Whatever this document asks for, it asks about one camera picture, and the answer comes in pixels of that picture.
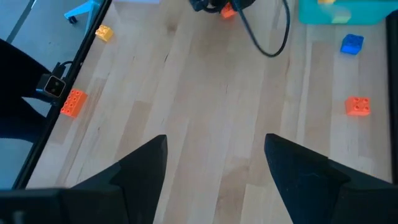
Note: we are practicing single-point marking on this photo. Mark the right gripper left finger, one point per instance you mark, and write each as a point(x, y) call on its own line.
point(133, 186)

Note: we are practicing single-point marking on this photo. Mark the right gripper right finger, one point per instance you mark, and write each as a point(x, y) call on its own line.
point(311, 186)

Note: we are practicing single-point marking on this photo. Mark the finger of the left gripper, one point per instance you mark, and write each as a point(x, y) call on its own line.
point(244, 3)
point(205, 5)

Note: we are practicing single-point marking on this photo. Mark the long orange block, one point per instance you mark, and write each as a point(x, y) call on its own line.
point(228, 11)
point(73, 102)

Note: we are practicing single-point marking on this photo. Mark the long yellow block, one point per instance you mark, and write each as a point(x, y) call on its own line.
point(326, 1)

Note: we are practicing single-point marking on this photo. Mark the small orange block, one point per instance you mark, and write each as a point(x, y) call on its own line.
point(357, 106)

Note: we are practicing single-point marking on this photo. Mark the small yellow block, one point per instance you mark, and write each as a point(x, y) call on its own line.
point(104, 33)

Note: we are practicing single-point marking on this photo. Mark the teal translucent plastic bin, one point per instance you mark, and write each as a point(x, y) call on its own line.
point(357, 14)

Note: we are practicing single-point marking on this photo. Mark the small blue block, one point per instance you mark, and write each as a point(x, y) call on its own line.
point(352, 44)

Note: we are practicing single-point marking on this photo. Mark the blue clamp tool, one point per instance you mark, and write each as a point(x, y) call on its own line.
point(82, 11)

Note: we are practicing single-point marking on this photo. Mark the person's leg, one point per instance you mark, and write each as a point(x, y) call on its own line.
point(15, 93)

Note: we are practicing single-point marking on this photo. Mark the small table-level camera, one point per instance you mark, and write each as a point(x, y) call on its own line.
point(55, 86)

